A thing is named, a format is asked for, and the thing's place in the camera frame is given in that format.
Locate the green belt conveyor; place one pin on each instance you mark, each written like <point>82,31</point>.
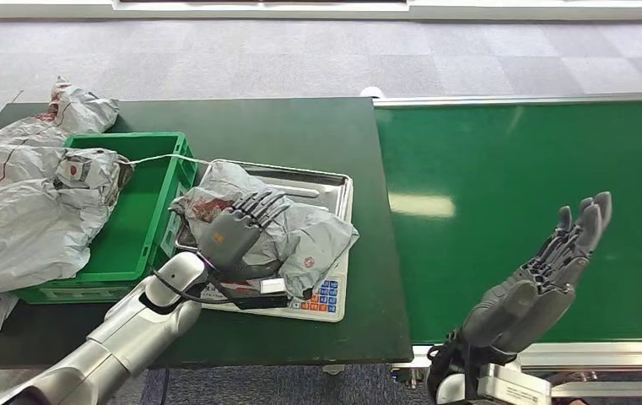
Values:
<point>522,156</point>

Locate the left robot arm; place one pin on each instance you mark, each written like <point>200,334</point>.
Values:
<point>130,330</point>

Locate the white table foot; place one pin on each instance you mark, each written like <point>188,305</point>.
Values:
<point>334,369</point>

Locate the grey mailer package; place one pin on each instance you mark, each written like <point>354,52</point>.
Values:
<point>309,235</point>

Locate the steel scale tray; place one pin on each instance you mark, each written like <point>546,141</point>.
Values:
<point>320,190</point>

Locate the dark green table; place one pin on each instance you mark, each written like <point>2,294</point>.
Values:
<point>298,128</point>

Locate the small crumpled grey mailer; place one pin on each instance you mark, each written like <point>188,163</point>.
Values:
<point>80,112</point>

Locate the green plastic crate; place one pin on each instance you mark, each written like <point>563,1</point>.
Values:
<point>130,223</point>

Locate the grey mailer with red print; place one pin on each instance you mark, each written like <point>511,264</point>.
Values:
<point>19,162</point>

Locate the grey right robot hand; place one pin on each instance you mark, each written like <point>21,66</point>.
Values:
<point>522,307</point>

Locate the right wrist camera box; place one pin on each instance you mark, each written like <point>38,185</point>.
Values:
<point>513,388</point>

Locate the white round cap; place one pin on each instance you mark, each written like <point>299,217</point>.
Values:
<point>372,93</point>

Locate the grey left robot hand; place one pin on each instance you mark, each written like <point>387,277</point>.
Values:
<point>228,235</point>

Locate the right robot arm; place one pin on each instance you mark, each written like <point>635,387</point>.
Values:
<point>454,391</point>

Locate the large plain grey mailer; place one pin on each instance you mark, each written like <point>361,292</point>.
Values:
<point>19,235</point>

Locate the white weighing scale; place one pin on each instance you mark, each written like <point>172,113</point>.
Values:
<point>326,302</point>

